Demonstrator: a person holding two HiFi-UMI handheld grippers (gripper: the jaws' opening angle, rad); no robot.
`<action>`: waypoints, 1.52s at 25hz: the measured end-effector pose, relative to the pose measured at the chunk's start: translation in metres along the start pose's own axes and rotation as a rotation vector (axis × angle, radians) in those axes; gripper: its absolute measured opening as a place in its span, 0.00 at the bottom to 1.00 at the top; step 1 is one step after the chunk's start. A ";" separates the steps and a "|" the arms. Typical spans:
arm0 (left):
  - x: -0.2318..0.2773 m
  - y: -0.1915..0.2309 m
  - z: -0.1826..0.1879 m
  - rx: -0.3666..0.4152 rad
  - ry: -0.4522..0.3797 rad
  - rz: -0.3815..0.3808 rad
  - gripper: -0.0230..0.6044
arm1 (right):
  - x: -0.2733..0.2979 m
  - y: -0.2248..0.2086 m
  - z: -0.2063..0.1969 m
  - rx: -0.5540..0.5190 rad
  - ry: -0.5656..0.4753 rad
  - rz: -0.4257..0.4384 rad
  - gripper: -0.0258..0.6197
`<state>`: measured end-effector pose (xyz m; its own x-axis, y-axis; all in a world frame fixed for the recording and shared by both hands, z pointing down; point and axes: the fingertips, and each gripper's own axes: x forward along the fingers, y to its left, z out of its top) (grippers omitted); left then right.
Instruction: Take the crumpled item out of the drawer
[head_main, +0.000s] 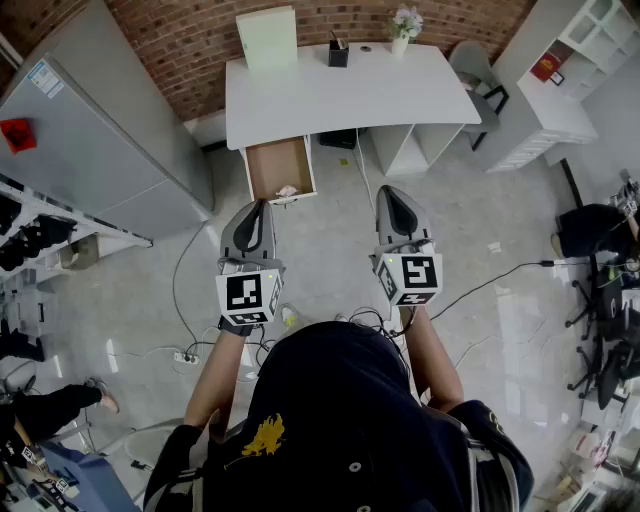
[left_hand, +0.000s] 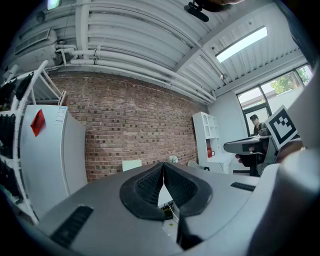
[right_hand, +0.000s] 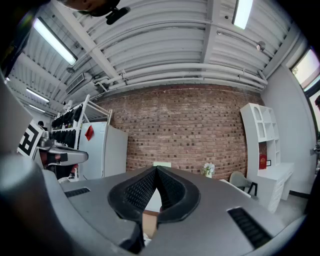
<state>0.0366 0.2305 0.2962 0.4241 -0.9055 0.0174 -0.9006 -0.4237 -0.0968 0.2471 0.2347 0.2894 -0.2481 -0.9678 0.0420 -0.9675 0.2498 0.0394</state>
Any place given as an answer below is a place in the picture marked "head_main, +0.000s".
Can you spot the grey refrigerator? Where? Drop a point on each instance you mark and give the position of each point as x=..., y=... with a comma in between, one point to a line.
x=90, y=150

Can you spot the white open desk cabinet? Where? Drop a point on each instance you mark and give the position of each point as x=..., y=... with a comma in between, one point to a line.
x=415, y=147

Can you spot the person's right forearm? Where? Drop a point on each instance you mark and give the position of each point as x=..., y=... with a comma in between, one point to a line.
x=435, y=360

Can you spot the person's dark shirt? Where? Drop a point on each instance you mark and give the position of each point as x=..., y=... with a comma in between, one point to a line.
x=340, y=410

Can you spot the white vase with flowers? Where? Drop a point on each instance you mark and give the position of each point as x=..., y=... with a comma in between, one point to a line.
x=404, y=30

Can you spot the blue sticker label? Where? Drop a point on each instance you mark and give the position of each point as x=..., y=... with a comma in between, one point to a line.
x=46, y=79

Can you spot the white shoe rack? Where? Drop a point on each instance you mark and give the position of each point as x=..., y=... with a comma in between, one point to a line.
x=45, y=235

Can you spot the white shelf cabinet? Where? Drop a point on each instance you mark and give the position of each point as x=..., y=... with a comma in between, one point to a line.
x=555, y=115

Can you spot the wooden drawer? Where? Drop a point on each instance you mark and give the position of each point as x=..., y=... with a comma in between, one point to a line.
x=277, y=165

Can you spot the person's left forearm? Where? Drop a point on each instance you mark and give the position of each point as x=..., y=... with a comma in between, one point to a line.
x=215, y=375

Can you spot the red paper sheet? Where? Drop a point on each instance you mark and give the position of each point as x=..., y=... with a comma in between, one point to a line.
x=17, y=135

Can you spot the white desk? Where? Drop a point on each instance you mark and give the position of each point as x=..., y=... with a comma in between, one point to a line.
x=350, y=95

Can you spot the red framed certificate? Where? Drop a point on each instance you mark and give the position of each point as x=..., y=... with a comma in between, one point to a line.
x=546, y=67

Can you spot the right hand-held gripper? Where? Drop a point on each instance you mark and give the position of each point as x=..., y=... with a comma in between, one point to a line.
x=417, y=272

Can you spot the black box under desk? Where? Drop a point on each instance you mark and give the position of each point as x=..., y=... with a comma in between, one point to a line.
x=339, y=139

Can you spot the black office chair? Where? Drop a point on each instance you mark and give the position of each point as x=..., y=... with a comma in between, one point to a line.
x=607, y=345

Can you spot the white power strip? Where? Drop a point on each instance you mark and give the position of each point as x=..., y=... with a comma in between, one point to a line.
x=186, y=357

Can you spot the grey armchair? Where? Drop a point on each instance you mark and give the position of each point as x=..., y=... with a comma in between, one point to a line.
x=472, y=70

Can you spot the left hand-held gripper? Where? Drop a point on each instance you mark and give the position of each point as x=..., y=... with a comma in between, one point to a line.
x=245, y=295

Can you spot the pale green flat box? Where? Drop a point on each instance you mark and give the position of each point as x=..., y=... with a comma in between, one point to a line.
x=267, y=37

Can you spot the black pen holder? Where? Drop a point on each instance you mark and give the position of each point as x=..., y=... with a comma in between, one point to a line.
x=338, y=55

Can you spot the white item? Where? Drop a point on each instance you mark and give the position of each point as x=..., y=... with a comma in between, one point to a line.
x=288, y=190

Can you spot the person's shoe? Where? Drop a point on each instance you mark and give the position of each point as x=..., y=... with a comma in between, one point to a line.
x=289, y=315

